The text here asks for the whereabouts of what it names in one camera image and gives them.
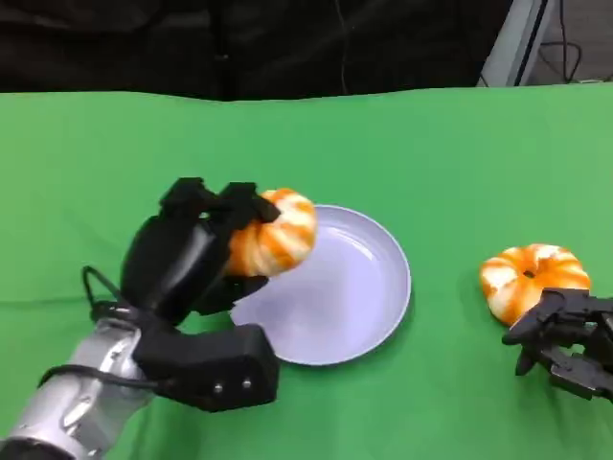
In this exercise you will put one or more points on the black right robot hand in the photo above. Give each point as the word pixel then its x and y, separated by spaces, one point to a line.
pixel 574 335

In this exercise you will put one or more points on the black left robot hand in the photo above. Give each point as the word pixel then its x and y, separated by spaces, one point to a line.
pixel 172 268

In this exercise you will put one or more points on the orange white toy bread roll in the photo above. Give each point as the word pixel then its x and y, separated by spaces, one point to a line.
pixel 282 239
pixel 522 282

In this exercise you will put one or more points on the lilac plate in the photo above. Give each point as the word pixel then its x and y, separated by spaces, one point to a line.
pixel 345 297

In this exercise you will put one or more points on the green table cloth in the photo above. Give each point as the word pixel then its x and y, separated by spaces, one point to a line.
pixel 306 153

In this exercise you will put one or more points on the black backdrop curtain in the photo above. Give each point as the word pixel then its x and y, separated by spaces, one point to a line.
pixel 143 43

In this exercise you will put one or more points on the white grey panel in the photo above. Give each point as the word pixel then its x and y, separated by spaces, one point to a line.
pixel 517 43

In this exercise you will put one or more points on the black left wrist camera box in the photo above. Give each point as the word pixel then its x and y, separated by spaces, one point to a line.
pixel 206 364

